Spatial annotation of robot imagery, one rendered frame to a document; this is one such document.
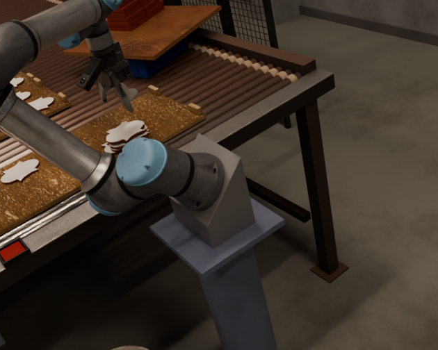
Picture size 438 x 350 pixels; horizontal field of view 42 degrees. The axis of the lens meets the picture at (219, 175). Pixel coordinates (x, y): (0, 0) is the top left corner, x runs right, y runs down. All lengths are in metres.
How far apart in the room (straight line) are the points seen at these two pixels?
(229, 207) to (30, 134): 0.51
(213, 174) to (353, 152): 1.94
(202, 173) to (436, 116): 2.34
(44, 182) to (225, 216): 0.66
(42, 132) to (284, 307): 1.44
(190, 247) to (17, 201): 0.60
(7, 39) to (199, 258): 0.68
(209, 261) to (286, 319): 1.03
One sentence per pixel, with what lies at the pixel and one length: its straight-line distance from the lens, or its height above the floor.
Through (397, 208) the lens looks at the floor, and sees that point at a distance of 2.87.
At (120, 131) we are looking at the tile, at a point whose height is 0.99.
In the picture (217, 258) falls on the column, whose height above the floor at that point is 0.87.
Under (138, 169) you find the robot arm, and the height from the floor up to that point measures 1.16.
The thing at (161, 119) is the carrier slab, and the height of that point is 0.94.
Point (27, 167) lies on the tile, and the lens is 1.97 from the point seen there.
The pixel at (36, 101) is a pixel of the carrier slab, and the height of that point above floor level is 0.95.
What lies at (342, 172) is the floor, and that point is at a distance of 3.13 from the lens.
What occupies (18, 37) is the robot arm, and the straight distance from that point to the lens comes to 1.27.
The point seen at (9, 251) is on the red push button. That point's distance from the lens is 1.65.
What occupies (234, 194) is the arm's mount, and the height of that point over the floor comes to 0.99.
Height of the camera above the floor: 1.83
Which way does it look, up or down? 34 degrees down
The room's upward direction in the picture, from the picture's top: 15 degrees counter-clockwise
